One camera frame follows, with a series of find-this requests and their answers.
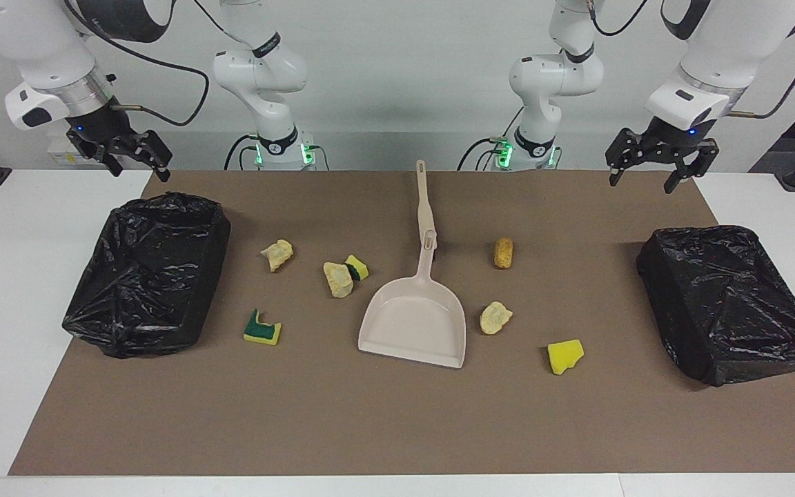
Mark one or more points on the pale beige chunk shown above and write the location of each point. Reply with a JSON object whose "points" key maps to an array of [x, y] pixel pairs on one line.
{"points": [[338, 279]]}

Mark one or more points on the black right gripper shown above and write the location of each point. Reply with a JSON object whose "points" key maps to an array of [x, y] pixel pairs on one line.
{"points": [[102, 128]]}

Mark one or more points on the plain yellow sponge piece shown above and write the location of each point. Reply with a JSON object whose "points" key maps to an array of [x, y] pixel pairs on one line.
{"points": [[564, 357]]}

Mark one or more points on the small yellow green sponge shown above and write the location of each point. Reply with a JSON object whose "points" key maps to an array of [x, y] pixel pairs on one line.
{"points": [[358, 268]]}

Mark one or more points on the tan chunk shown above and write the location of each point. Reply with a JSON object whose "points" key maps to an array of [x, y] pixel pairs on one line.
{"points": [[277, 254]]}

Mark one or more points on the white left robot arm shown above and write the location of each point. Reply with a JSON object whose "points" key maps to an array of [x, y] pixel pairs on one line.
{"points": [[556, 76]]}

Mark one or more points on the open bin with black bag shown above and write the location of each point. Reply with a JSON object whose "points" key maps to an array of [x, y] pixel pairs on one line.
{"points": [[149, 276]]}

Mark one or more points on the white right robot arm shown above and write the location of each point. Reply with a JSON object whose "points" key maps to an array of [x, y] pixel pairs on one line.
{"points": [[259, 69]]}

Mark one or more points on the notched green yellow sponge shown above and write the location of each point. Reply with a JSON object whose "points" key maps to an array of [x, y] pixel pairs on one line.
{"points": [[263, 335]]}

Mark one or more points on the brown oval toy bread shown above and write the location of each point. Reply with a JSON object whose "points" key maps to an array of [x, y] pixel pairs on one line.
{"points": [[503, 252]]}

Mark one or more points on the white power strip box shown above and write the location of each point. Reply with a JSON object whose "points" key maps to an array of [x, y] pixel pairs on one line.
{"points": [[59, 157]]}

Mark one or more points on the beige plastic dustpan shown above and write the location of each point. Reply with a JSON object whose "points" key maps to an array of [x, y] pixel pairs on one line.
{"points": [[415, 324]]}

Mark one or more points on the brown table mat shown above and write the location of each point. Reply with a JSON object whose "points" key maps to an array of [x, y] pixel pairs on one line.
{"points": [[397, 421]]}

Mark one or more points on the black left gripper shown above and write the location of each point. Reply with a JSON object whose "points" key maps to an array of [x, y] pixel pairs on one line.
{"points": [[673, 137]]}

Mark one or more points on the toy croissant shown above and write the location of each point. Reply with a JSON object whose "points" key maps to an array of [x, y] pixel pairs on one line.
{"points": [[495, 317]]}

